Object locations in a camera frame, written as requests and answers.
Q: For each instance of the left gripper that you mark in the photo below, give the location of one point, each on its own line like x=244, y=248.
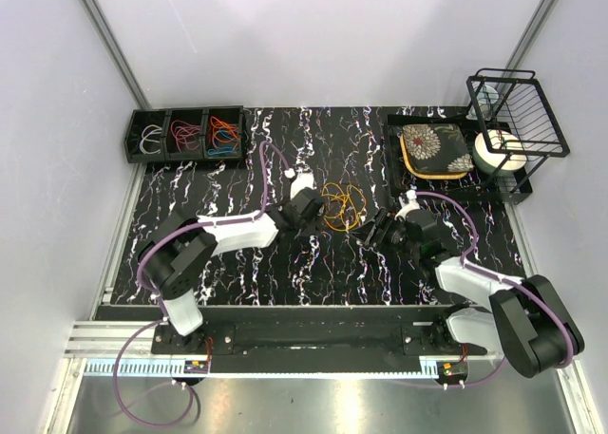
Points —
x=314, y=218

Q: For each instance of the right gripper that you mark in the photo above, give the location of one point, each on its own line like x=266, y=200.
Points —
x=384, y=219

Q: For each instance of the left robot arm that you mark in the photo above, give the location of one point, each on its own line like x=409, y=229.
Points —
x=172, y=259

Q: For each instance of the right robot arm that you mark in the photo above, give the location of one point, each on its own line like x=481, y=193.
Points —
x=522, y=318

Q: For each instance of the floral square plate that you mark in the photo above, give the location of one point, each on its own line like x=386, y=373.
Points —
x=435, y=151

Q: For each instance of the black tray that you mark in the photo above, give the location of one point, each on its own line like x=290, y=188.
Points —
x=473, y=186

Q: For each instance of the white green bowl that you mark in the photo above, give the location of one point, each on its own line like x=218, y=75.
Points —
x=505, y=153

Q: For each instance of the black three-compartment bin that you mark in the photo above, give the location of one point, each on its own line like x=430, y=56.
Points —
x=208, y=133

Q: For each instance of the glass cup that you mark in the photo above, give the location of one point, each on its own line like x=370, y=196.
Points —
x=486, y=98

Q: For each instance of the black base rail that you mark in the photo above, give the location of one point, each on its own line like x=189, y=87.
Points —
x=406, y=329

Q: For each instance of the black wire dish rack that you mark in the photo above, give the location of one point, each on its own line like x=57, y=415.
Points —
x=524, y=111

